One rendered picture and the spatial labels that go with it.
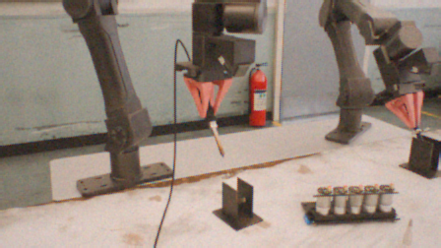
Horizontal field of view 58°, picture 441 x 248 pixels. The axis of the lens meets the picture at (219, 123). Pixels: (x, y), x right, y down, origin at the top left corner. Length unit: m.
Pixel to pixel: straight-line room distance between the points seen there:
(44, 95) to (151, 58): 0.83
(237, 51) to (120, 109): 0.29
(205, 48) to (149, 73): 2.59
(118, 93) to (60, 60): 2.35
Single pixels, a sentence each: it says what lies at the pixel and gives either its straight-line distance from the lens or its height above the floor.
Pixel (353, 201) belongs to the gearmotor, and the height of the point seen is 0.79.
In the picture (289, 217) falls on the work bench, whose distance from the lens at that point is 0.76.
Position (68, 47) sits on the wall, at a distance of 3.14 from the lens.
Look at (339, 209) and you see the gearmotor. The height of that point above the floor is 0.78.
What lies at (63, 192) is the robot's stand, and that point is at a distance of 0.89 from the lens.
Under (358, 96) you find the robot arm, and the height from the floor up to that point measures 0.87.
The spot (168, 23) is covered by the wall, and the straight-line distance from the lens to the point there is 3.25.
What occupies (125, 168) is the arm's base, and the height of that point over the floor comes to 0.79.
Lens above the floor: 1.14
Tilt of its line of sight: 18 degrees down
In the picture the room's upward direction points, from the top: straight up
